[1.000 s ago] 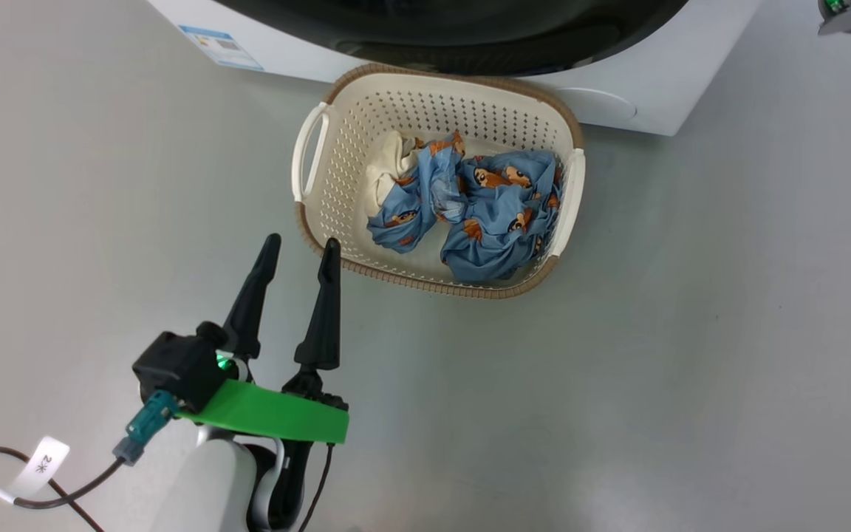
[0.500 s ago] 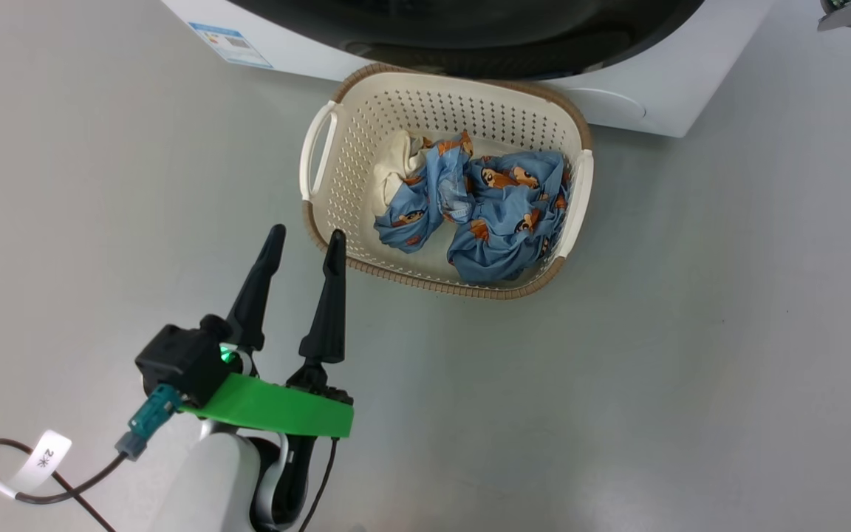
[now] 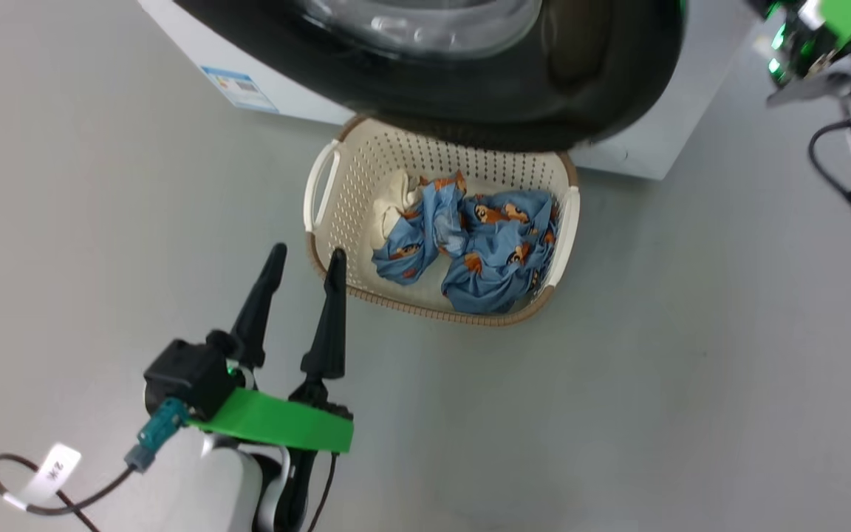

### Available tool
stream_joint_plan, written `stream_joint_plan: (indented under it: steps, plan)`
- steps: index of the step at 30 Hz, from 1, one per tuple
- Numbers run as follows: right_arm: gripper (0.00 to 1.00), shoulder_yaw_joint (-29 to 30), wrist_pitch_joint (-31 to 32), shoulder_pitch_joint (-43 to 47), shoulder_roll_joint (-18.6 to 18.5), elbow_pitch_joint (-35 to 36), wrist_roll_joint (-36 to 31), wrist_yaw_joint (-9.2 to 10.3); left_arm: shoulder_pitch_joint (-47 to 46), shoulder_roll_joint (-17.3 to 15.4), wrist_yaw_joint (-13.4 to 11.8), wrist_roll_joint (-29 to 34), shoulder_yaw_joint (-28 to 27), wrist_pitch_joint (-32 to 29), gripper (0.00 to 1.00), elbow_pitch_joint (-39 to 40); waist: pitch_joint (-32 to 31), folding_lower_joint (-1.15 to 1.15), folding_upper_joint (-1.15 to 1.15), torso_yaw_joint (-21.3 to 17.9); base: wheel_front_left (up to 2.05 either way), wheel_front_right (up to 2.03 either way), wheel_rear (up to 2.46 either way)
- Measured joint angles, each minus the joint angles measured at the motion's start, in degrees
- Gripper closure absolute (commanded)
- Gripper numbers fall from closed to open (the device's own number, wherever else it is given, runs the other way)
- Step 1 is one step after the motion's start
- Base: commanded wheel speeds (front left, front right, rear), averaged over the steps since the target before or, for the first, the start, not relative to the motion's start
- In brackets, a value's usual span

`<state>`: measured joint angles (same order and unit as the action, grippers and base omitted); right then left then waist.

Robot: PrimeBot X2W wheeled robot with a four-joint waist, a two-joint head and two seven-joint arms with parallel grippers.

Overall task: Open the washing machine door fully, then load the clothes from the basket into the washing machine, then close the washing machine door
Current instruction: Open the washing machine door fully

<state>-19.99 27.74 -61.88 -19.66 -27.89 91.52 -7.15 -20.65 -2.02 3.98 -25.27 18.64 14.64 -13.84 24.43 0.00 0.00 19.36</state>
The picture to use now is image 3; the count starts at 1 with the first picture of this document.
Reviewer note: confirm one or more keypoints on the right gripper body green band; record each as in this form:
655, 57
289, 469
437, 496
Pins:
832, 22

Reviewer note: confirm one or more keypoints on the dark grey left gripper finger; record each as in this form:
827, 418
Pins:
328, 325
259, 303

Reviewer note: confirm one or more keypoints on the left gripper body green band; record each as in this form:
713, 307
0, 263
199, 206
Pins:
278, 421

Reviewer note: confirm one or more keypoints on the blue bear print garment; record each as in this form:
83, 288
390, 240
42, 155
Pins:
499, 258
418, 236

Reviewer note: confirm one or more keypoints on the cream cloth garment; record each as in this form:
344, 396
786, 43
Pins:
390, 210

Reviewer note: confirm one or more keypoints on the black round washing machine door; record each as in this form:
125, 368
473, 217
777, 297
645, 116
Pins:
514, 103

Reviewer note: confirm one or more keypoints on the cream perforated laundry basket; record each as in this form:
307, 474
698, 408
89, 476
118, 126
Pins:
355, 222

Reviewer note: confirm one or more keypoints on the white washing machine body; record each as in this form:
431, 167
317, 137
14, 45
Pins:
662, 125

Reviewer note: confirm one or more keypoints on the blue white energy label sticker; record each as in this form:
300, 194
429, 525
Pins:
237, 89

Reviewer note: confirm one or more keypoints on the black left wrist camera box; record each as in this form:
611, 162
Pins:
189, 373

